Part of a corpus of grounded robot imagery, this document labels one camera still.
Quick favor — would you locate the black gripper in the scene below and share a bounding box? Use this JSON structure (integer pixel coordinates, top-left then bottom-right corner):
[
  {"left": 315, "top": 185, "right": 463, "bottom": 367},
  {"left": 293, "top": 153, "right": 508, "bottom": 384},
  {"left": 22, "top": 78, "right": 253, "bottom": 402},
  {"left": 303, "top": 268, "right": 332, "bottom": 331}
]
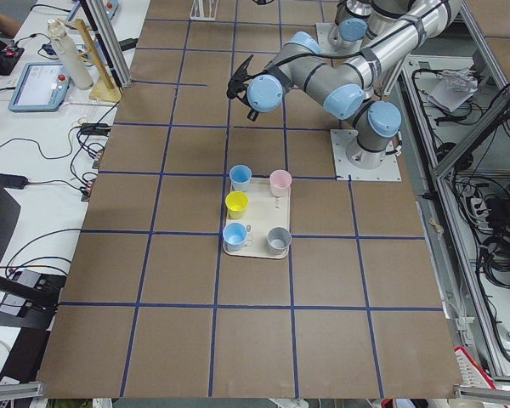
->
[{"left": 226, "top": 54, "right": 258, "bottom": 120}]

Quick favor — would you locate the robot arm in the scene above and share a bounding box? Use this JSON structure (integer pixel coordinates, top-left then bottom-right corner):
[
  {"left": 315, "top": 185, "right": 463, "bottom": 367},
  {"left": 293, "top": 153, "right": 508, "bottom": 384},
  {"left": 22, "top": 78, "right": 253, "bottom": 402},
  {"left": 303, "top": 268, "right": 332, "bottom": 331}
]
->
[
  {"left": 226, "top": 1, "right": 462, "bottom": 170},
  {"left": 330, "top": 0, "right": 372, "bottom": 48}
]

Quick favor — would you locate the white cup rack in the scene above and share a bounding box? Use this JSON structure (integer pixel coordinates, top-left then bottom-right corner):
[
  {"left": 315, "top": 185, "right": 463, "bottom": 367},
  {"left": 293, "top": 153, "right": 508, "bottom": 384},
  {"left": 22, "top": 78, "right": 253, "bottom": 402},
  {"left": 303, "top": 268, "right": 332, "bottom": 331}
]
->
[{"left": 190, "top": 0, "right": 219, "bottom": 21}]

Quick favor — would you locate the light blue cup far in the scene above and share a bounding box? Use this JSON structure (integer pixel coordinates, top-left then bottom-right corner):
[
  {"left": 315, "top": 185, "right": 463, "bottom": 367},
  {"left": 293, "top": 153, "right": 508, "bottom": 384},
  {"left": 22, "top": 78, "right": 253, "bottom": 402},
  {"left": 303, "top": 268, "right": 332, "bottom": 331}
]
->
[{"left": 229, "top": 164, "right": 252, "bottom": 192}]

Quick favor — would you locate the light blue cup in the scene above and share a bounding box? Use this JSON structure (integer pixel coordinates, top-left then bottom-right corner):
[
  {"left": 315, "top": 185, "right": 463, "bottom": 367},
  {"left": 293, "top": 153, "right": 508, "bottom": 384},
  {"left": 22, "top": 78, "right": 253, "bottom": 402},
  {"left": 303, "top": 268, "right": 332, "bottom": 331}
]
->
[
  {"left": 229, "top": 164, "right": 252, "bottom": 192},
  {"left": 223, "top": 222, "right": 247, "bottom": 252}
]

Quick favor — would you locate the pink cup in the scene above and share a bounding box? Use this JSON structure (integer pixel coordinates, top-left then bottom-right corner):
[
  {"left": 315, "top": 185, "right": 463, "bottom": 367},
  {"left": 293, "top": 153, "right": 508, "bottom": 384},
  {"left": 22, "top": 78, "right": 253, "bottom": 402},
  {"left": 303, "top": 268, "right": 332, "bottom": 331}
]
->
[{"left": 269, "top": 169, "right": 292, "bottom": 197}]

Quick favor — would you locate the yellow cup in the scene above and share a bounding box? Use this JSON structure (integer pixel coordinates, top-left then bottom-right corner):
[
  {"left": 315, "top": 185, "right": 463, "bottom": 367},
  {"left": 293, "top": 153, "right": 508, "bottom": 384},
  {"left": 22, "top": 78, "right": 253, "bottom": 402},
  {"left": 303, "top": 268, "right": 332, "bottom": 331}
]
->
[{"left": 225, "top": 191, "right": 249, "bottom": 219}]

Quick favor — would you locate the light blue cup near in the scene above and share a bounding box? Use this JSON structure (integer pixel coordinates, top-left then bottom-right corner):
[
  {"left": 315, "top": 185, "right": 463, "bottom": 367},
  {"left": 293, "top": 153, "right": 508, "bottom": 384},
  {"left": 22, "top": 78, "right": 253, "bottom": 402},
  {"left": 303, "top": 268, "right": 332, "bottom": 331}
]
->
[{"left": 223, "top": 222, "right": 247, "bottom": 252}]

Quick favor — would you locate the grey cup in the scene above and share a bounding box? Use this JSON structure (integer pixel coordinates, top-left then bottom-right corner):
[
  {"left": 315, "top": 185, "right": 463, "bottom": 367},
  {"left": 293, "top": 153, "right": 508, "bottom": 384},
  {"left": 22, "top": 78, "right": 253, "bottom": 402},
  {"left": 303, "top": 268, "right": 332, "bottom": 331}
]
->
[{"left": 267, "top": 227, "right": 292, "bottom": 256}]

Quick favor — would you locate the cream plastic tray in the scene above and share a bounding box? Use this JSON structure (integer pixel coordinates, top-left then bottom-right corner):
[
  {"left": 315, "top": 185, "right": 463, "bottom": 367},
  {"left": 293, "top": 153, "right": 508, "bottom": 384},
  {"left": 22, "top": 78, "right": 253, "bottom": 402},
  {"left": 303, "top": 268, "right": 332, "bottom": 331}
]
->
[{"left": 223, "top": 178, "right": 291, "bottom": 259}]

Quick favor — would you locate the wooden mug tree stand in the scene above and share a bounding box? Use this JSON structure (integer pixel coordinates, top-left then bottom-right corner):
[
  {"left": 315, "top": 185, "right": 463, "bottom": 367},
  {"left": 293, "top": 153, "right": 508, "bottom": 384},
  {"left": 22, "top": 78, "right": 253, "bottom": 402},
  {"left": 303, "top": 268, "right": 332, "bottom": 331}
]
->
[{"left": 64, "top": 19, "right": 121, "bottom": 103}]

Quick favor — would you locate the beige water bottle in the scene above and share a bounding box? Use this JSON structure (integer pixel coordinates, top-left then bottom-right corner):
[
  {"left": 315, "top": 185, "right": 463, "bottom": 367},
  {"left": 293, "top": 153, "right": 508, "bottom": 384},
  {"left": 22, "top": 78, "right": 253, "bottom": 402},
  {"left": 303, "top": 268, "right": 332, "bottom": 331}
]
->
[{"left": 48, "top": 20, "right": 94, "bottom": 90}]

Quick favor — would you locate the blue teach pendant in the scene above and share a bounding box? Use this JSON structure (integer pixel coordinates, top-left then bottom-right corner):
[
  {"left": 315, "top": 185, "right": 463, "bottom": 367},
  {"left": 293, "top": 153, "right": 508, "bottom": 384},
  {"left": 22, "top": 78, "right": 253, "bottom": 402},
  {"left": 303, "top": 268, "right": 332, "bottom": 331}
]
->
[{"left": 8, "top": 63, "right": 71, "bottom": 112}]

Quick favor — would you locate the black power adapter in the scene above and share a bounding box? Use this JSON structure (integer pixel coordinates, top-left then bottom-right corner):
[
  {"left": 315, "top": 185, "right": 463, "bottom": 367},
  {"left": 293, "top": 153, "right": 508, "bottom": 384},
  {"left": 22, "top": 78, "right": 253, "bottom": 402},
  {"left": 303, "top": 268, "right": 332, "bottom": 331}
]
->
[{"left": 0, "top": 173, "right": 29, "bottom": 190}]

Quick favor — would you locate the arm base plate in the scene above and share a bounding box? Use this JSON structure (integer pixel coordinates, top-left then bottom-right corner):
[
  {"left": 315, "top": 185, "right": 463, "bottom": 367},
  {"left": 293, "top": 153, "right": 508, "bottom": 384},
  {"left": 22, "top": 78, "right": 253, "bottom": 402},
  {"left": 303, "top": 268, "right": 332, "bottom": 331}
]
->
[
  {"left": 316, "top": 18, "right": 368, "bottom": 56},
  {"left": 330, "top": 129, "right": 402, "bottom": 182}
]

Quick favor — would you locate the aluminium frame post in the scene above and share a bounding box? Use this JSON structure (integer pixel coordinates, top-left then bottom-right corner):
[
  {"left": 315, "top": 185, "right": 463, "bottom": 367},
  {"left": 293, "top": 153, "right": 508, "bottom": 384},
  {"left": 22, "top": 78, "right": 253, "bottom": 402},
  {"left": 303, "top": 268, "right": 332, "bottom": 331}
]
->
[{"left": 80, "top": 0, "right": 132, "bottom": 88}]

